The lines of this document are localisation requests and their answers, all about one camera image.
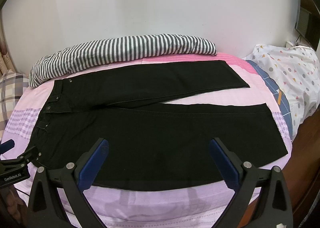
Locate black pants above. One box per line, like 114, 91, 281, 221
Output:
29, 60, 287, 191

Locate plaid pillow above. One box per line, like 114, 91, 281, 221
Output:
0, 70, 29, 138

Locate pink purple bed sheet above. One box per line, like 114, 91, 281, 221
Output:
3, 53, 292, 227

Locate brown curtain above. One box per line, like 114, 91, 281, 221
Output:
1, 14, 17, 75

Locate grey white striped blanket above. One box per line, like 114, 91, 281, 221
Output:
29, 34, 217, 88

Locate white patterned quilt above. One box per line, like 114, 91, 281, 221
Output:
244, 45, 319, 138

